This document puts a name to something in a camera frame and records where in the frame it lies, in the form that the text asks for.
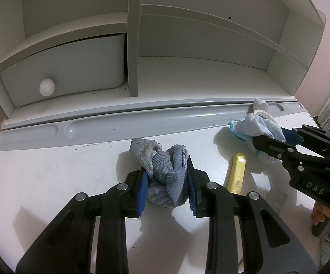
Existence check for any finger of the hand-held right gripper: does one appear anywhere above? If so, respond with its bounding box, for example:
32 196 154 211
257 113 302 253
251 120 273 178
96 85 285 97
281 124 330 155
252 135 326 166

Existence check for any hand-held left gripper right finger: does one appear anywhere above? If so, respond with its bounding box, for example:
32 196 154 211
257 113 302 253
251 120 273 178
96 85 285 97
186 155 318 274

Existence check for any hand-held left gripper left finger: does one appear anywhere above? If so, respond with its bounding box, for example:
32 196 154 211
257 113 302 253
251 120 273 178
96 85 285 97
15 163 150 274

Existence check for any light blue cloth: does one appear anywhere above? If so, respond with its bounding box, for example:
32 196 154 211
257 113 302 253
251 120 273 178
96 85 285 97
228 113 287 164

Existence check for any grey blue cloth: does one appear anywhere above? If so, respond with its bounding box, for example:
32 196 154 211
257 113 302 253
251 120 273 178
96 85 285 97
129 137 190 209

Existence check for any small clear plastic piece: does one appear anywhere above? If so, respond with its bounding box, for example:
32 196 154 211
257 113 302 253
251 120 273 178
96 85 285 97
267 190 288 215

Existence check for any yellow plastic stick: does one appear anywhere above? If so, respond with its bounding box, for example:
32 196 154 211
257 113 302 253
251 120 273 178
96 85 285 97
224 152 248 195

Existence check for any white desk shelf unit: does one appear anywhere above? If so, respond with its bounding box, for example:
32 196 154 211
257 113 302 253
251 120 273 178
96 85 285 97
0 0 327 131

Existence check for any white shelf drawer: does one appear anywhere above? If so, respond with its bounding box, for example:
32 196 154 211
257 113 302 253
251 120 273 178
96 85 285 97
0 32 126 107

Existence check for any white round drawer knob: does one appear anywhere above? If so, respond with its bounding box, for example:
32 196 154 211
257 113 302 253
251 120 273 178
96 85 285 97
39 78 55 97

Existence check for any white plastic ring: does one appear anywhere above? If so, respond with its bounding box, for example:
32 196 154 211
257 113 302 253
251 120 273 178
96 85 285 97
253 109 277 124

